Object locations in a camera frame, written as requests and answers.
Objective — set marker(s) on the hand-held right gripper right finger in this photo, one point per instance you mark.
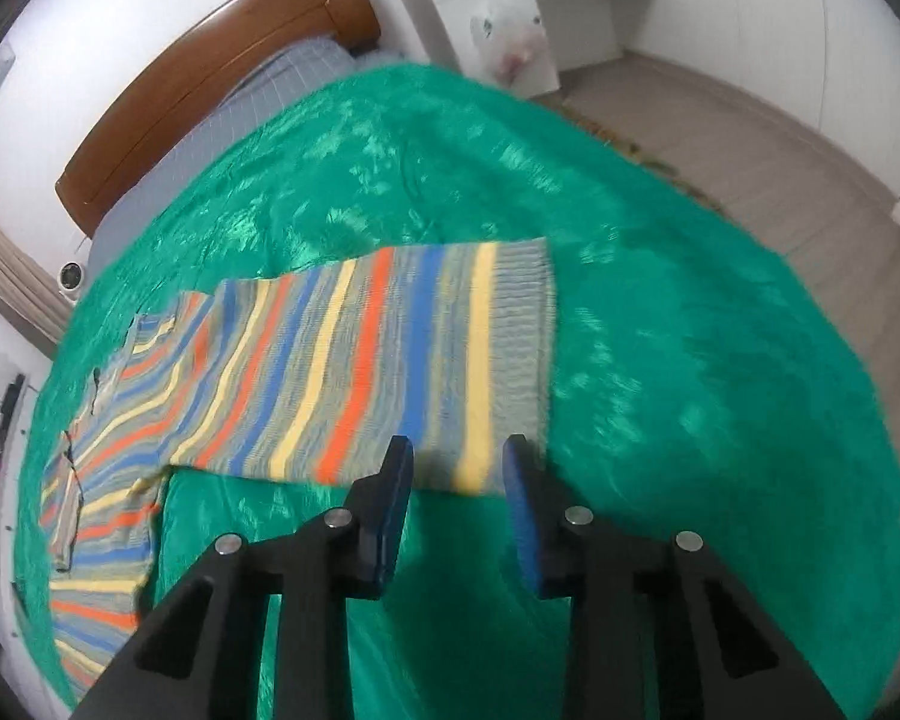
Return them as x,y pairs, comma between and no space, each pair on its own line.
523,525

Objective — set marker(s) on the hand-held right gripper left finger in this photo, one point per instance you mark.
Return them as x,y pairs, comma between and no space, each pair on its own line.
385,510

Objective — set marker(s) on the striped knit sweater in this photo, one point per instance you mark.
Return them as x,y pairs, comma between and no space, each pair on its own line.
360,360

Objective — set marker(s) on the dark clothes pile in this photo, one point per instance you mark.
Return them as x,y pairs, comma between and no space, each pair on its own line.
11,399

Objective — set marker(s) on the green plush blanket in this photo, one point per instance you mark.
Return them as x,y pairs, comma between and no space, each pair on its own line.
682,360

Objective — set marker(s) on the patterned floor rug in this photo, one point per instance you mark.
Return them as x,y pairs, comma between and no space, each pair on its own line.
645,157

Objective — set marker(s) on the grey striped bed sheet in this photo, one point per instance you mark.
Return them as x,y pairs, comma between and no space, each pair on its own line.
195,150

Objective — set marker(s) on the beige curtain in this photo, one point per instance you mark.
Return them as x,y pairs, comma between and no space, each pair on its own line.
11,277

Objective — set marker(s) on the wooden bed headboard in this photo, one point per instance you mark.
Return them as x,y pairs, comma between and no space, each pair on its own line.
217,52

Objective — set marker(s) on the clear plastic bag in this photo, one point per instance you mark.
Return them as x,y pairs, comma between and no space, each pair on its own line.
506,34

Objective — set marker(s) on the white wardrobe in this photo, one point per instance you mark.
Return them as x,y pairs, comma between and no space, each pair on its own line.
795,30

